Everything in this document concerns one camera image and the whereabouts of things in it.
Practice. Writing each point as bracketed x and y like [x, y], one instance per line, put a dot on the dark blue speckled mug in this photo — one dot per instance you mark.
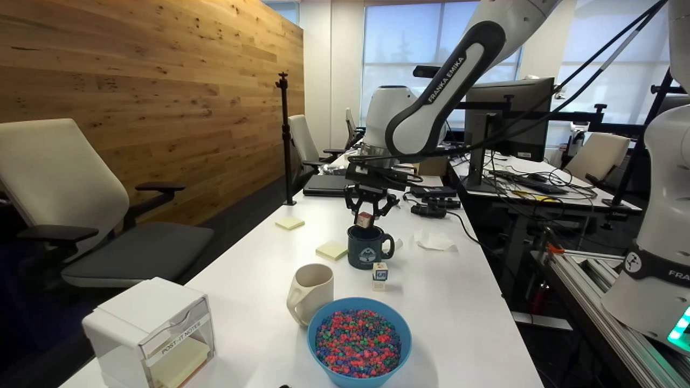
[364, 251]

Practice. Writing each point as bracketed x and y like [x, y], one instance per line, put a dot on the black tripod pole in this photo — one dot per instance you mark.
[286, 137]

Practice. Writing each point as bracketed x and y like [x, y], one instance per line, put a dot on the aluminium rail frame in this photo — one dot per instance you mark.
[611, 316]

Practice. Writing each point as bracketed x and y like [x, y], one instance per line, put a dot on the yellow sticky note pad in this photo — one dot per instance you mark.
[331, 251]
[289, 222]

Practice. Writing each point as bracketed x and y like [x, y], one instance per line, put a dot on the light grey office chair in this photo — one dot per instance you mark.
[302, 141]

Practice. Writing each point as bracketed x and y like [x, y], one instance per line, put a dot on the white round lid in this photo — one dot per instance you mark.
[435, 241]

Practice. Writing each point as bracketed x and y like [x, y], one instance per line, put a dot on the white dispenser box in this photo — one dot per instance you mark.
[137, 311]

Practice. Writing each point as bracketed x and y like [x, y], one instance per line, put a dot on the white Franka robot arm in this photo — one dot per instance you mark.
[431, 108]

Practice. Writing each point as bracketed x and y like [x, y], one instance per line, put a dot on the yellow sticky notes stack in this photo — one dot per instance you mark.
[179, 360]

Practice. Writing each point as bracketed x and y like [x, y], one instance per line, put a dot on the black bar camera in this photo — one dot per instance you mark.
[425, 72]

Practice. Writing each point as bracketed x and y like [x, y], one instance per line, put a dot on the colourful beads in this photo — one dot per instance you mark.
[359, 344]

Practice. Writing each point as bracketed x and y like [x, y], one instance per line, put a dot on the grey computer monitor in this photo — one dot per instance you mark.
[510, 120]

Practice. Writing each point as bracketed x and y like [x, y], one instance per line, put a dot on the blue bowl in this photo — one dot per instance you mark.
[359, 382]

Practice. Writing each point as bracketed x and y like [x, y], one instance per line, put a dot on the beige office chair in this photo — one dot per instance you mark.
[598, 154]

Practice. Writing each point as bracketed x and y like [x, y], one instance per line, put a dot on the white office chair grey seat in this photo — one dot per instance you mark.
[56, 172]

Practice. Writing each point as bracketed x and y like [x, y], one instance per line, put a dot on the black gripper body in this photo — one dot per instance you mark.
[375, 172]

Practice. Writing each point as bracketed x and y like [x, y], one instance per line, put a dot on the black laptop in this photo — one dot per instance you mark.
[323, 185]

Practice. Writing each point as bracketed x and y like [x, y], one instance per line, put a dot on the cream ceramic mug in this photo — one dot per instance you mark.
[314, 287]

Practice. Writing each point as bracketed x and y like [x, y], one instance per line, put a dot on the black horizontal camera boom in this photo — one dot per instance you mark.
[582, 114]

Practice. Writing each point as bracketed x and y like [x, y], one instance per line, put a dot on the black cluttered desk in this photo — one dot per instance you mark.
[545, 207]

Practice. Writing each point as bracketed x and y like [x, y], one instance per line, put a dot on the cardboard box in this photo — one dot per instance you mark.
[434, 167]

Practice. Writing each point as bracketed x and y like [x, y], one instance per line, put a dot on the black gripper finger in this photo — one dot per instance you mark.
[388, 203]
[355, 200]

